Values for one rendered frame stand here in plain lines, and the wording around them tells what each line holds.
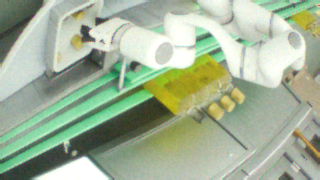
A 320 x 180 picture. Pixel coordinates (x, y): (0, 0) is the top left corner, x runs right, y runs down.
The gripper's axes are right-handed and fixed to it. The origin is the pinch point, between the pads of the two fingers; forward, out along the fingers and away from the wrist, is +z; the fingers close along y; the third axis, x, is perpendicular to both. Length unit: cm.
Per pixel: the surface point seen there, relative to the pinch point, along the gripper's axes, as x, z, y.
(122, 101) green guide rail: -30.5, 3.2, 11.9
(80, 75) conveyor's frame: -19.2, 8.8, 0.6
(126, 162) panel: -43.0, -7.1, 2.1
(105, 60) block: -16.6, 5.0, 8.3
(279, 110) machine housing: -52, -22, 68
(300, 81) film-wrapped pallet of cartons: -241, 139, 394
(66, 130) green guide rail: -30.1, 3.2, -12.5
